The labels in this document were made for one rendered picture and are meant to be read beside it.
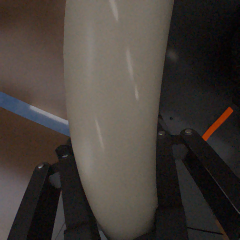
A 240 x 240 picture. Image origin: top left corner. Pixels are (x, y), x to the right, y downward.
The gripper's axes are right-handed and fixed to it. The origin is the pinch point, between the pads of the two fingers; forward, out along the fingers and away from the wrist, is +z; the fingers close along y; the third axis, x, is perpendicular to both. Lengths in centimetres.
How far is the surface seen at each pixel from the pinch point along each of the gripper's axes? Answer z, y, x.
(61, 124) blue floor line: 86, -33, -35
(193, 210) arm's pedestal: 14.4, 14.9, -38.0
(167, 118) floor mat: 79, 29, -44
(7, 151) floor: 89, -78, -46
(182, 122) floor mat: 79, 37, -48
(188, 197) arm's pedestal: 19.3, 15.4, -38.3
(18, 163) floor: 88, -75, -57
